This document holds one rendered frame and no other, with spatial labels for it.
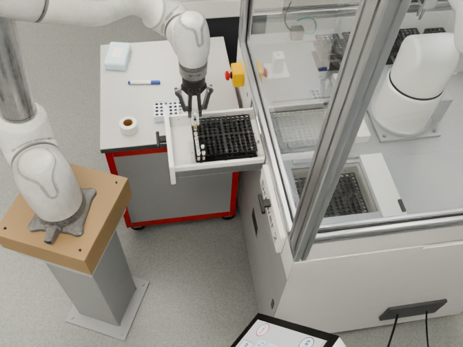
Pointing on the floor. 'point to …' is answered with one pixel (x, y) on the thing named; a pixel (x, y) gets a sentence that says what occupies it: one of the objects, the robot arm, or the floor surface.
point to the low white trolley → (145, 179)
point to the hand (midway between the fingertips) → (194, 116)
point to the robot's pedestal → (103, 292)
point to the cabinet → (371, 279)
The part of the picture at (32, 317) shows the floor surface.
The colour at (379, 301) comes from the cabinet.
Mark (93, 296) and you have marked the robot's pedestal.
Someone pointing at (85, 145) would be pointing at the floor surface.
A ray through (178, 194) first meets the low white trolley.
